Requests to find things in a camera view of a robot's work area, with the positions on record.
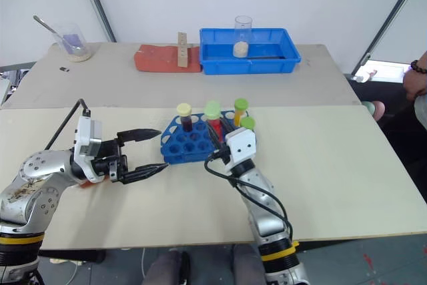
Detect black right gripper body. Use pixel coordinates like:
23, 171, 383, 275
211, 140, 232, 166

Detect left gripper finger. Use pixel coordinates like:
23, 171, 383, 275
116, 127, 163, 144
120, 162, 169, 186

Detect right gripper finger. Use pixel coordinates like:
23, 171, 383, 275
221, 117, 240, 136
206, 120, 224, 152

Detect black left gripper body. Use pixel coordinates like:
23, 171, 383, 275
90, 137, 129, 184

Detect light-green-capped red test tube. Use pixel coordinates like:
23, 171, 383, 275
203, 100, 223, 136

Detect green-capped yellow test tube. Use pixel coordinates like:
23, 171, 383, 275
233, 97, 250, 127

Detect blue test tube rack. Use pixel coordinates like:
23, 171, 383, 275
159, 109, 258, 166

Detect yellow-capped dark red test tube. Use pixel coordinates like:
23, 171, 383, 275
176, 102, 195, 133

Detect wooden test tube stand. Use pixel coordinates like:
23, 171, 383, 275
176, 31, 194, 68

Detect blue plastic bin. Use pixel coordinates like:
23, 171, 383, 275
199, 27, 302, 76

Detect red cloth mat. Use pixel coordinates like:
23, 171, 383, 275
133, 43, 203, 73

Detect clear beaker with beige powder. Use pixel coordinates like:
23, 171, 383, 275
232, 15, 252, 59

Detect wide clear beaker with grains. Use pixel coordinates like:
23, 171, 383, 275
50, 23, 93, 63

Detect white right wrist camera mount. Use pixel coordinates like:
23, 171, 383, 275
224, 127, 258, 165

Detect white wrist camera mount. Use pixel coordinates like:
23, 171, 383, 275
71, 116, 105, 184
224, 127, 258, 165

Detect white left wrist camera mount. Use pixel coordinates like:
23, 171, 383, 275
71, 116, 105, 184

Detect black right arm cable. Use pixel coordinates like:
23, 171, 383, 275
203, 150, 295, 243

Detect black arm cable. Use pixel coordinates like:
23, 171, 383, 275
44, 98, 91, 151
203, 150, 295, 243

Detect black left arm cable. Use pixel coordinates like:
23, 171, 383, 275
44, 98, 91, 151

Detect white floor cable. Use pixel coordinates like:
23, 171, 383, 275
139, 248, 147, 280

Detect grey metal frame pole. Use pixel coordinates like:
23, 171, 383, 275
74, 0, 117, 43
350, 0, 416, 76

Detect dark bead bracelet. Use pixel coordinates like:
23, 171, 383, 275
410, 59, 427, 75

